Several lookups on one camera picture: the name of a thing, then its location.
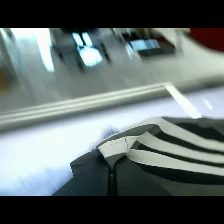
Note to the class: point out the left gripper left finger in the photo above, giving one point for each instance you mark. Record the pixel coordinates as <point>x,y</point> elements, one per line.
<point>93,176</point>

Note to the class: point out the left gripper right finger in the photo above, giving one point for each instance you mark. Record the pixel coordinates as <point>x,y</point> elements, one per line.
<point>133,181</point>

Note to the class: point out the black white-striped garment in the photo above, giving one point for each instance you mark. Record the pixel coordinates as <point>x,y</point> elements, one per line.
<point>186,146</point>

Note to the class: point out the silver frame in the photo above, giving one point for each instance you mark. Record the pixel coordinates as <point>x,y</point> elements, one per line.
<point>83,105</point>

